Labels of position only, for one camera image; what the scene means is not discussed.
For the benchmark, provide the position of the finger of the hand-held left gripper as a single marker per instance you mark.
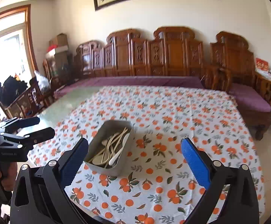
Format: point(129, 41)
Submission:
point(42, 135)
point(25, 122)

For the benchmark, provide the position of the wooden framed glass door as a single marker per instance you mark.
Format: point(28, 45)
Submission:
point(7, 44)

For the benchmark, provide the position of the white plastic spoon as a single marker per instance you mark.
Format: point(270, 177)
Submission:
point(119, 151)

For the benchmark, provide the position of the white soup spoon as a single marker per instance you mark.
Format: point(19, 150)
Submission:
point(98, 160)

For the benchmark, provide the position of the brown cardboard box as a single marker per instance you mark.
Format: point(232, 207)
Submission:
point(59, 39)

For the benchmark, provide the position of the flat white box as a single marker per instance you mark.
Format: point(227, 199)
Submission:
point(58, 49)

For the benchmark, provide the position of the red desk calendar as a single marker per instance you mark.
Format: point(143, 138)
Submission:
point(261, 64)

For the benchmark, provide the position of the purple sofa cushion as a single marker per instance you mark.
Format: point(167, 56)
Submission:
point(137, 81)

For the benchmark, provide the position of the person's left hand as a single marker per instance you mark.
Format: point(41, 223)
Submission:
point(13, 176)

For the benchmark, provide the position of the clear plastic bag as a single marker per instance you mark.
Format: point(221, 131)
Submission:
point(42, 80)

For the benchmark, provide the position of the metal tray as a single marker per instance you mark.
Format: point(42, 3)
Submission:
point(102, 169)

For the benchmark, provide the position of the black bag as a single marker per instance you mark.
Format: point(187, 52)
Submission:
point(14, 89)

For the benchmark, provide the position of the carved wooden armchair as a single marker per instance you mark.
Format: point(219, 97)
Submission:
point(233, 56)

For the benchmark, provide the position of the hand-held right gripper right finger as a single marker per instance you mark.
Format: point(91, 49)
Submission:
point(194, 165)

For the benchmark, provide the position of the purple armchair cushion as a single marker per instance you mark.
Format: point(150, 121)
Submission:
point(252, 100)

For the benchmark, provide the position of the carved wooden sofa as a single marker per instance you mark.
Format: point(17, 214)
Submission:
point(172, 53)

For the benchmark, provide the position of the carved wooden chair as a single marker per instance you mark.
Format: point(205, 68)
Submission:
point(25, 102)

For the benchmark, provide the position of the orange print tablecloth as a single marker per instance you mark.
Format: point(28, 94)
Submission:
point(172, 112)

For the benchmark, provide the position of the light wooden chopstick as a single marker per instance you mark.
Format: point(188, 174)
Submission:
point(108, 161)

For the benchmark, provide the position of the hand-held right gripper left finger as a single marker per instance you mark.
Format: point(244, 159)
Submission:
point(76, 161)

